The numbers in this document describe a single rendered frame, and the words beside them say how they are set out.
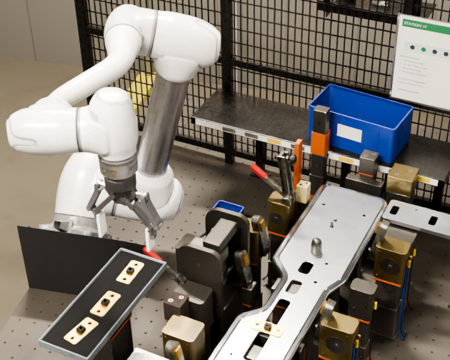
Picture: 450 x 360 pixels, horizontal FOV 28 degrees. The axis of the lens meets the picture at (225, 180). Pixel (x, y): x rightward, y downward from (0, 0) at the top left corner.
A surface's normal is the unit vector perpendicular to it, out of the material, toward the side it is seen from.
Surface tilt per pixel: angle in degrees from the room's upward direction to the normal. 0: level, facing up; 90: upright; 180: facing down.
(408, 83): 90
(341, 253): 0
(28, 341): 0
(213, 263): 90
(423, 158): 0
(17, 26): 90
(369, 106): 90
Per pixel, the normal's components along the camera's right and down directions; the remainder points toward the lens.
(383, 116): -0.52, 0.51
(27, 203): -0.02, -0.80
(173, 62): -0.04, 0.73
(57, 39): -0.28, 0.57
